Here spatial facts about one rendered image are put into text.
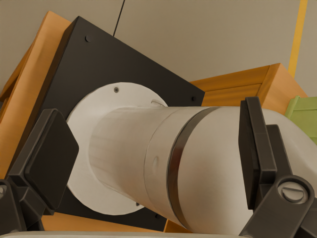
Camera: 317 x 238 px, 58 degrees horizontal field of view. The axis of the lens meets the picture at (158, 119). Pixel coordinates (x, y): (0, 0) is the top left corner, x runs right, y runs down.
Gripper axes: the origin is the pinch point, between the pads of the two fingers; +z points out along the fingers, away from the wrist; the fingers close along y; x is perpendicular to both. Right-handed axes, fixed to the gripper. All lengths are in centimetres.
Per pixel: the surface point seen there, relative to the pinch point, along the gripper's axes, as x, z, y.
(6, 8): -28, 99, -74
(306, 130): -48, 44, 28
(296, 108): -49, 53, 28
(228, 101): -51, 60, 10
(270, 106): -46, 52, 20
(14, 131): -15.5, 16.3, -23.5
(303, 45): -121, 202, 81
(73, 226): -29.8, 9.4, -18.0
